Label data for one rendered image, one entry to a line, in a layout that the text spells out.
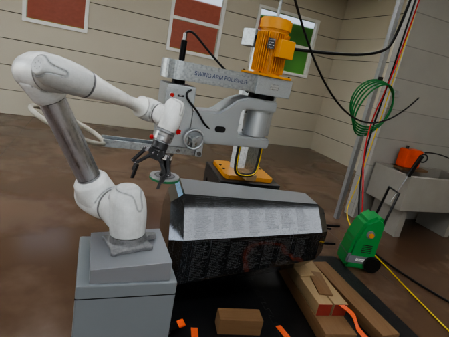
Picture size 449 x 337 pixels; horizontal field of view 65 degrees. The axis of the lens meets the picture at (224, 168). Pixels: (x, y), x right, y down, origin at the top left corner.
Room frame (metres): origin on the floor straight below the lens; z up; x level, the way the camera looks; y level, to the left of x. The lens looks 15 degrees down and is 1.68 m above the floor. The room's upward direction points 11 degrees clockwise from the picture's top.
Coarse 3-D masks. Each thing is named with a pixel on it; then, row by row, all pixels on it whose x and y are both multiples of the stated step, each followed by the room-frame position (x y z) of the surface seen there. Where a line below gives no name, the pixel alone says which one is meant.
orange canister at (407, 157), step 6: (402, 150) 4.85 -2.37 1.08; (408, 150) 4.78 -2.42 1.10; (414, 150) 4.82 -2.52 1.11; (420, 150) 4.90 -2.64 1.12; (402, 156) 4.82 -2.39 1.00; (408, 156) 4.78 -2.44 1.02; (414, 156) 4.82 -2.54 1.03; (396, 162) 4.88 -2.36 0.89; (402, 162) 4.79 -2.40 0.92; (408, 162) 4.79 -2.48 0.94; (402, 168) 4.72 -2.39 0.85; (408, 168) 4.78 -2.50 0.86; (420, 168) 4.97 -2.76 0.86
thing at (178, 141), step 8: (160, 80) 2.46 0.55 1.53; (160, 88) 2.43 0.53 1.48; (176, 88) 2.31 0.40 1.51; (184, 88) 2.33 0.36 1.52; (192, 88) 2.36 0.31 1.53; (160, 96) 2.40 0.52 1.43; (184, 96) 2.34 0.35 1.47; (192, 96) 2.36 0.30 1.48; (184, 104) 2.34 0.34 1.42; (184, 112) 2.34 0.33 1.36; (184, 120) 2.35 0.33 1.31; (184, 128) 2.35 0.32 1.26; (176, 136) 2.33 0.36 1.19; (168, 144) 2.31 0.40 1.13; (176, 144) 2.33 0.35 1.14
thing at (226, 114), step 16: (240, 96) 2.63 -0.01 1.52; (192, 112) 2.39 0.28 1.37; (208, 112) 2.45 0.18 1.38; (224, 112) 2.49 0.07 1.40; (240, 112) 2.54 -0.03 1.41; (272, 112) 2.68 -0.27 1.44; (192, 128) 2.39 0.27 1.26; (208, 128) 2.44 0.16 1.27; (224, 128) 2.50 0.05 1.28; (224, 144) 2.52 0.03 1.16; (240, 144) 2.57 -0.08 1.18; (256, 144) 2.63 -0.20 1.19
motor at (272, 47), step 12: (264, 24) 2.65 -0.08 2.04; (276, 24) 2.61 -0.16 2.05; (288, 24) 2.64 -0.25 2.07; (264, 36) 2.63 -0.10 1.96; (276, 36) 2.63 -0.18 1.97; (288, 36) 2.65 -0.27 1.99; (264, 48) 2.62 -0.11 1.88; (276, 48) 2.60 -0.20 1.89; (288, 48) 2.59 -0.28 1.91; (252, 60) 2.72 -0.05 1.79; (264, 60) 2.61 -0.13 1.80; (276, 60) 2.63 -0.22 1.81; (252, 72) 2.62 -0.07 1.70; (264, 72) 2.63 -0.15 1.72; (276, 72) 2.63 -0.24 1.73
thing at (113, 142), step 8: (104, 136) 2.27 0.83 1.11; (112, 136) 2.29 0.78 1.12; (112, 144) 2.19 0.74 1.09; (120, 144) 2.21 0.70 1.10; (128, 144) 2.24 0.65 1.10; (136, 144) 2.26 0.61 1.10; (144, 144) 2.28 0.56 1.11; (168, 152) 2.36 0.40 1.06; (176, 152) 2.39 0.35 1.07; (184, 152) 2.42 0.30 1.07; (192, 152) 2.44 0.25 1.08; (200, 152) 2.43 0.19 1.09
